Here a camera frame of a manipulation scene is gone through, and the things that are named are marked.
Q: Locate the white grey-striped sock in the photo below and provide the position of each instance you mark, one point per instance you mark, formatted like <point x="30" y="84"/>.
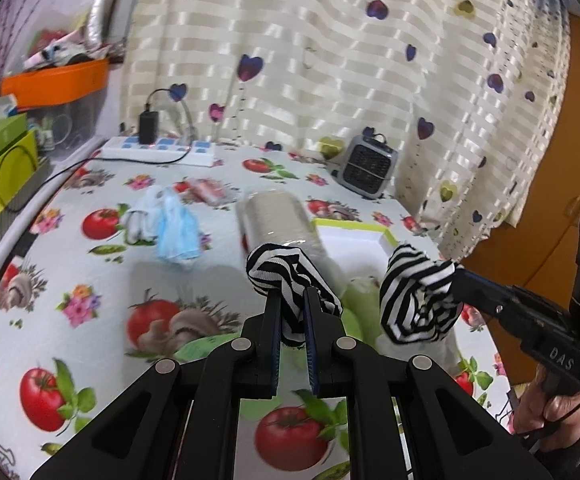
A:
<point x="140" y="215"/>

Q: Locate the black white striped sock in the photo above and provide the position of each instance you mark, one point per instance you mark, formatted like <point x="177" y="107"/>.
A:
<point x="275" y="265"/>
<point x="410" y="290"/>

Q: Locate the orange lidded storage bin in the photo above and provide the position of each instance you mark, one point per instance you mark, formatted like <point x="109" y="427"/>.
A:
<point x="55" y="82"/>

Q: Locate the wooden cabinet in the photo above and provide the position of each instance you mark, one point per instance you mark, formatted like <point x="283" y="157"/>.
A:
<point x="560" y="160"/>

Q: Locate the white box with lime rim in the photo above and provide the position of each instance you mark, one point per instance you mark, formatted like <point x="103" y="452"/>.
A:
<point x="350" y="240"/>

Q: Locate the person's right hand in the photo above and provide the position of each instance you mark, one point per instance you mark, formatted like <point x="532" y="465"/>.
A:
<point x="540" y="405"/>

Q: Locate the white power strip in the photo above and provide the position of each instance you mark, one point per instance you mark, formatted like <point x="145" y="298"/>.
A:
<point x="170" y="152"/>

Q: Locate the purple decorative branches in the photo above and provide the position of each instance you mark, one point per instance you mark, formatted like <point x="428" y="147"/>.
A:
<point x="5" y="35"/>

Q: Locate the zigzag patterned box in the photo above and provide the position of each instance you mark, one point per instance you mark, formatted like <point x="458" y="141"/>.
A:
<point x="15" y="215"/>

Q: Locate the pink patterned packet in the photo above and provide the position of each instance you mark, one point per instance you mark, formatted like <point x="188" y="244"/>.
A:
<point x="210" y="191"/>

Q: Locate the pile of assorted packets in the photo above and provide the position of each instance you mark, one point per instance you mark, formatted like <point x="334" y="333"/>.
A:
<point x="60" y="52"/>

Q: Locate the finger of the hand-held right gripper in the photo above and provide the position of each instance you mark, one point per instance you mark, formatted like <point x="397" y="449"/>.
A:
<point x="485" y="312"/>
<point x="485" y="285"/>

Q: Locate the clear jar with beige contents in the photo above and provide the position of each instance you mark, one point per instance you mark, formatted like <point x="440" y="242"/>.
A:
<point x="275" y="220"/>

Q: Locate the plastic bag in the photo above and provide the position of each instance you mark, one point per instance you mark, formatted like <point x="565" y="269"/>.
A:
<point x="175" y="230"/>

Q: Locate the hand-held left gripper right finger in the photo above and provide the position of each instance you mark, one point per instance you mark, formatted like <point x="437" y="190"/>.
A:
<point x="311" y="360"/>

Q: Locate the fruit print tablecloth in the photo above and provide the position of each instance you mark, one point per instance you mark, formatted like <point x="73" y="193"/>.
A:
<point x="95" y="280"/>

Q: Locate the black charger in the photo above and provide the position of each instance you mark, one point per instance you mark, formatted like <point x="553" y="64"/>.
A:
<point x="148" y="127"/>

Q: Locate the small grey heater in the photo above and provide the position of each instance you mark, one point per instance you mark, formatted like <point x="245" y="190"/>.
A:
<point x="370" y="170"/>

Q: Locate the heart print curtain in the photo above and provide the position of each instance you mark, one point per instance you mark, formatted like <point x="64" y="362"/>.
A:
<point x="320" y="60"/>

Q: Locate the silver foil roll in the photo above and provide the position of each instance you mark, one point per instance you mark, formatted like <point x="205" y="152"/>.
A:
<point x="96" y="20"/>

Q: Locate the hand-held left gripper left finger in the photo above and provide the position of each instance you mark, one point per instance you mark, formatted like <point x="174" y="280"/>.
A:
<point x="274" y="360"/>

